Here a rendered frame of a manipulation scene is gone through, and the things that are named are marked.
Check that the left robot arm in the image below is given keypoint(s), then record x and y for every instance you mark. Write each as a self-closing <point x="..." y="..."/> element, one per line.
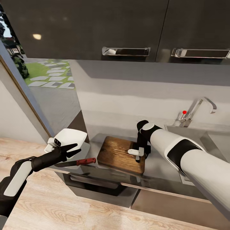
<point x="11" y="187"/>

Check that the bowl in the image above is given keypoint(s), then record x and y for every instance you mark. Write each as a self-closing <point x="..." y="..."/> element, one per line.
<point x="67" y="137"/>

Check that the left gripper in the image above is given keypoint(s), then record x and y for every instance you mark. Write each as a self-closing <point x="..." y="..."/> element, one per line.
<point x="59" y="154"/>

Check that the parer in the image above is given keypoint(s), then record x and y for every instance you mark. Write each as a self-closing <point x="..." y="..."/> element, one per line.
<point x="77" y="162"/>

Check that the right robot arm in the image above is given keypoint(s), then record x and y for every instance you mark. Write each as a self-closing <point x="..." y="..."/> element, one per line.
<point x="208" y="173"/>

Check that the cabinet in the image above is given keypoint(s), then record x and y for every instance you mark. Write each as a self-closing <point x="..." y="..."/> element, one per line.
<point x="160" y="31"/>

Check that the cutting board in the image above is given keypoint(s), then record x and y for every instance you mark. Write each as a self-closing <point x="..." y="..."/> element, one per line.
<point x="114" y="152"/>

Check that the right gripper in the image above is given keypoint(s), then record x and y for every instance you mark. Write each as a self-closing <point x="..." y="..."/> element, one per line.
<point x="147" y="148"/>

